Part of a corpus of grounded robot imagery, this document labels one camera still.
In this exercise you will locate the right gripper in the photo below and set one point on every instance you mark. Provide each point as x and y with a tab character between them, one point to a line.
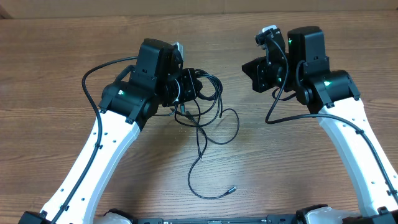
255	71

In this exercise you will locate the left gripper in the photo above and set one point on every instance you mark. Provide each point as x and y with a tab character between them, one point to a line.
191	84

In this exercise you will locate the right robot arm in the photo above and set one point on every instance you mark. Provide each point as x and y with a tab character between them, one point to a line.
297	64

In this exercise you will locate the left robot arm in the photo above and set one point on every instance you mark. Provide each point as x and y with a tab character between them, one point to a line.
157	79

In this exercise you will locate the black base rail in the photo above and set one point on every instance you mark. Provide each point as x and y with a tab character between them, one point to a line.
236	220

